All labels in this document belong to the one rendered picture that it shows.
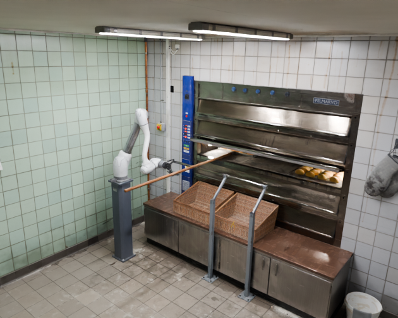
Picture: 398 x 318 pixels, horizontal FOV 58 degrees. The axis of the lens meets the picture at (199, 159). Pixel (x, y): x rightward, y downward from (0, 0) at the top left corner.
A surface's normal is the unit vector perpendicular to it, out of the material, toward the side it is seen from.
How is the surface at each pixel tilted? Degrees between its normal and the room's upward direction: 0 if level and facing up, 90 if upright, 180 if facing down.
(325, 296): 90
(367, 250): 90
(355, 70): 90
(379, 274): 90
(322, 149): 70
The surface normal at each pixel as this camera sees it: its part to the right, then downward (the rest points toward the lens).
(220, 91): -0.63, 0.25
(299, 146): -0.59, -0.13
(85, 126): 0.77, 0.20
